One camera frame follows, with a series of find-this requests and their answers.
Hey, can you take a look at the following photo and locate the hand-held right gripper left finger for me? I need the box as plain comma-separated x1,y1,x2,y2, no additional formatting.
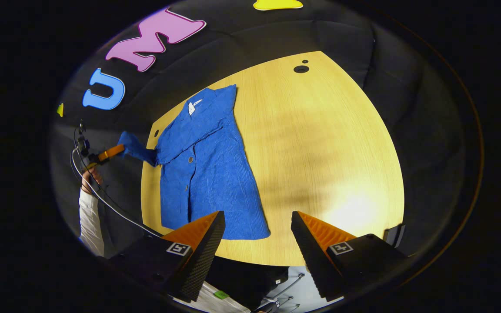
109,211,226,303

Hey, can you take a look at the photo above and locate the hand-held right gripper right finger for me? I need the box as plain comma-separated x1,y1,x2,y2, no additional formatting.
291,211,409,303

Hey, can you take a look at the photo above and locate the blue corduroy shirt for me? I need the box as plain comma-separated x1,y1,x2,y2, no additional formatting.
117,85,271,241

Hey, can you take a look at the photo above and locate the black chair seat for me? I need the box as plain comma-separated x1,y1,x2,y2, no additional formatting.
205,256,289,310

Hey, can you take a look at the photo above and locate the white cloth with green sticker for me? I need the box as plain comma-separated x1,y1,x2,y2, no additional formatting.
170,282,251,313

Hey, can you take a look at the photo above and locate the metal chair base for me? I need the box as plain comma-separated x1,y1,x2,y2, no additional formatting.
253,273,307,313

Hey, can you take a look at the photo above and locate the black backdrop cloth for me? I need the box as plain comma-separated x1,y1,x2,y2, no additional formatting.
50,0,466,257

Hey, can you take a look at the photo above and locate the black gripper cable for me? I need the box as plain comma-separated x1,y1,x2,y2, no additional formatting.
70,147,165,238

